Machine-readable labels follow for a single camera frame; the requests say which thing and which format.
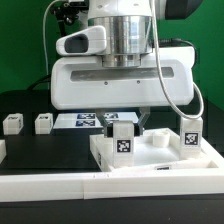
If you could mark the white square tabletop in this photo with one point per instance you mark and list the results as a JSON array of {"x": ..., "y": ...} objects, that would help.
[{"x": 156, "y": 149}]

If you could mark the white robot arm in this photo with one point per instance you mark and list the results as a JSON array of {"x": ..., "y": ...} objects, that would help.
[{"x": 118, "y": 61}]

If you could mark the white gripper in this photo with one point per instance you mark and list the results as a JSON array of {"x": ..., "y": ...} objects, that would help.
[{"x": 83, "y": 83}]

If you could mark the white front fence bar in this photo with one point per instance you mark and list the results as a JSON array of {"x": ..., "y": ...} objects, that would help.
[{"x": 44, "y": 187}]

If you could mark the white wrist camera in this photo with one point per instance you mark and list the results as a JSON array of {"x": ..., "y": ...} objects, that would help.
[{"x": 89, "y": 41}]

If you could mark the white sheet with tags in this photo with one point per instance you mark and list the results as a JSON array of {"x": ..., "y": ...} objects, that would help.
[{"x": 90, "y": 120}]

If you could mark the white left fence block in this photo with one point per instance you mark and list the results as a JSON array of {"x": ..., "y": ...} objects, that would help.
[{"x": 2, "y": 150}]

